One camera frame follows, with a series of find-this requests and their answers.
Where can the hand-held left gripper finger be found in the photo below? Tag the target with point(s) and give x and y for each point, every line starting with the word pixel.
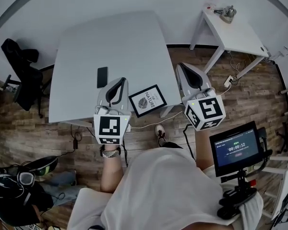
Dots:
pixel 104 92
pixel 126 92

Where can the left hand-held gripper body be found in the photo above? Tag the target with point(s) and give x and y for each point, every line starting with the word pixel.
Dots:
pixel 109 128

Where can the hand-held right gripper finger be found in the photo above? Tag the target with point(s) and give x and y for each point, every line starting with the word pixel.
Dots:
pixel 181 80
pixel 205 79

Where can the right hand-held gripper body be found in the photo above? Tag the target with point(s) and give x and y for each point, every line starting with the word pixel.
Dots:
pixel 206 111

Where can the black picture frame leaf print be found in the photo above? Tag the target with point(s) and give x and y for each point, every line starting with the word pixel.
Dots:
pixel 147 100

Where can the person's right forearm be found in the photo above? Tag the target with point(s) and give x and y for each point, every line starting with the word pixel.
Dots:
pixel 204 150

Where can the person's left forearm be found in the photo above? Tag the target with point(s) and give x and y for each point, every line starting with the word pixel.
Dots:
pixel 111 174

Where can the black smartphone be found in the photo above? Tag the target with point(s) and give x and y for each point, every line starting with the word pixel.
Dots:
pixel 102 77

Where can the white power strip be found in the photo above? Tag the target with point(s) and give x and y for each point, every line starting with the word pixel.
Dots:
pixel 228 80

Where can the black power adapter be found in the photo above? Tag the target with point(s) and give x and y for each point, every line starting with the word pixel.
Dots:
pixel 75 144

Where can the black monitor screen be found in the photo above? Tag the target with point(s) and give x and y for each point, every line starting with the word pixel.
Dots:
pixel 237 148

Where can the person's white shoe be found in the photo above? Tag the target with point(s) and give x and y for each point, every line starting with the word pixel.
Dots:
pixel 159 130

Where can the white side table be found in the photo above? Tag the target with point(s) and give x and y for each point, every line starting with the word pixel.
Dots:
pixel 232 35

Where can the black office chair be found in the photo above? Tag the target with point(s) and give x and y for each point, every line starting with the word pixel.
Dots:
pixel 26 80

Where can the clear plastic bottle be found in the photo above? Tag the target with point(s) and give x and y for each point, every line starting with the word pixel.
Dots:
pixel 212 0

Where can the person's white shirt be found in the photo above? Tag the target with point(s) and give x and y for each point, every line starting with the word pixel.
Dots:
pixel 163 190

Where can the black chair base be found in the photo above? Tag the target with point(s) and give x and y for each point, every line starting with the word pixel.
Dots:
pixel 287 138

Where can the black monitor mount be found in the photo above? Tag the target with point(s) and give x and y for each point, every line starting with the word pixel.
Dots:
pixel 240 196

